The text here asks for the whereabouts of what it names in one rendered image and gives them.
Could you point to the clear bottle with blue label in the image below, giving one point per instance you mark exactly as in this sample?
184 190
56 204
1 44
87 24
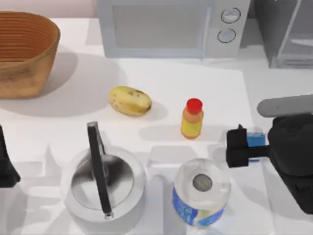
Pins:
203 186

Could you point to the yellow bottle with red cap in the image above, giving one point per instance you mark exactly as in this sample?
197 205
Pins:
192 122

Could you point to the microwave knob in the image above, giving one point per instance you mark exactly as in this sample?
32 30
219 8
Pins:
226 35
230 14

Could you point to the yellow potato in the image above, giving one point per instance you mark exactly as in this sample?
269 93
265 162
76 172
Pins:
129 101

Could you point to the pale microwave oven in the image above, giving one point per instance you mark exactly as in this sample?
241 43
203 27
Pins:
159 27

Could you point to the brown woven basket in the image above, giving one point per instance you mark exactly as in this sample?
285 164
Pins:
29 73

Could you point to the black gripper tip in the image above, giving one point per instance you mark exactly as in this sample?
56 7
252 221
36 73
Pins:
6 169

